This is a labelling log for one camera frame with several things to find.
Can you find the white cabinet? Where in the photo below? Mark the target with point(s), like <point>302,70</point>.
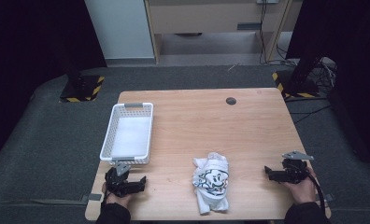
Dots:
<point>120,28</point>

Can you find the grey table edge bracket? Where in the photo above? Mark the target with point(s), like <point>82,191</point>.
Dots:
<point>94,197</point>

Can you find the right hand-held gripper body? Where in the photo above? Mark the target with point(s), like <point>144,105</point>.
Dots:
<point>293,171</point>

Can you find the white printed t-shirt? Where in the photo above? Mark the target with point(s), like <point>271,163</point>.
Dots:
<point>211,184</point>

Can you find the grey round table grommet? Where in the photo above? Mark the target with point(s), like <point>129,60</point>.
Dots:
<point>230,100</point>

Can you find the black curtain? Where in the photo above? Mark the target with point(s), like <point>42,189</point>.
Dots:
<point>354,62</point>
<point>33,46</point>

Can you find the person's left hand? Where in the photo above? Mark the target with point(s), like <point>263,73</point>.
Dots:
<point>120,199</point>

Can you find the white perforated plastic basket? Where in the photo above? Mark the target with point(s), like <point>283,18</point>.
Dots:
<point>130,134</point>

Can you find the light wooden desk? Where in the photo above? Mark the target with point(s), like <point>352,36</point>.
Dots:
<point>205,19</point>

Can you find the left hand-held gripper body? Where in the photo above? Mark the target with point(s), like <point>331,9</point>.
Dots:
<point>115,184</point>

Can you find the black stand with striped base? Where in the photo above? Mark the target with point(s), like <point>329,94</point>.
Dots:
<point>299,81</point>
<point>80,89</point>

